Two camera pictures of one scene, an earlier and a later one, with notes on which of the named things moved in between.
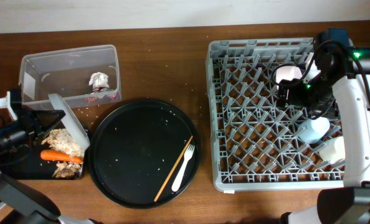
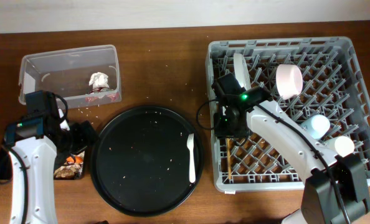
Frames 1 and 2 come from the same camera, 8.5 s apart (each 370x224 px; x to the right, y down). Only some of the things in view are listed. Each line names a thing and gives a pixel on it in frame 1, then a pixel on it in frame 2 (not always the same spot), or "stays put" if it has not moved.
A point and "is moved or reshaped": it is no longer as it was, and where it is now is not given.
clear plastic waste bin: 81,76 stays put
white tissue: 98,79 stays put
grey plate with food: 74,127 is moved or reshaped
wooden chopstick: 170,172 -> 229,145
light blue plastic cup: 312,130 stays put
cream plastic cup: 333,150 stays put
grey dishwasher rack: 255,145 stays put
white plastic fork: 187,155 -> 190,140
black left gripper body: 28,129 -> 79,138
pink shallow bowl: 286,71 stays put
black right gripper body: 311,94 -> 225,127
